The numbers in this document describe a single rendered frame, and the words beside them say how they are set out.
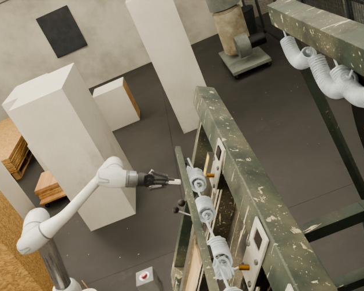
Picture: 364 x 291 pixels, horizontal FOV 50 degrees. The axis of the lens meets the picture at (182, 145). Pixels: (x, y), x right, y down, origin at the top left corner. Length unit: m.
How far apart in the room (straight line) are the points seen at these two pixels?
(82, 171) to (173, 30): 2.25
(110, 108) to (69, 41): 3.40
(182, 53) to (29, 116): 2.30
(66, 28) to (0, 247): 6.98
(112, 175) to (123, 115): 5.08
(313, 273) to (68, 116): 3.55
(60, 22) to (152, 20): 4.86
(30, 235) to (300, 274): 1.60
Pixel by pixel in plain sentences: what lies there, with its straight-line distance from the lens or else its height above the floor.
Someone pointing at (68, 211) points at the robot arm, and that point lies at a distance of 2.19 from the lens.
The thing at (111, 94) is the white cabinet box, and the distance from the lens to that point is 6.96.
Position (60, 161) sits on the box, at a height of 1.01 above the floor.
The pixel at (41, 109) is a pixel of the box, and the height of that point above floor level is 1.63.
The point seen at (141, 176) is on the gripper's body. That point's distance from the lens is 2.08.
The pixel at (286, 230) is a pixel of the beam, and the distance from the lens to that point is 1.08.
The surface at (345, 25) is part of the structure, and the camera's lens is 1.48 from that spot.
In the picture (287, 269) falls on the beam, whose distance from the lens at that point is 0.97.
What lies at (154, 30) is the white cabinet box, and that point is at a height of 1.60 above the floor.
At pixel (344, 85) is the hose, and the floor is 2.04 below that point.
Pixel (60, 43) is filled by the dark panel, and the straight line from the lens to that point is 10.12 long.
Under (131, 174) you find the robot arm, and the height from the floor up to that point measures 1.71.
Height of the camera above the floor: 2.70
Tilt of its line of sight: 28 degrees down
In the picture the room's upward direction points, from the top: 25 degrees counter-clockwise
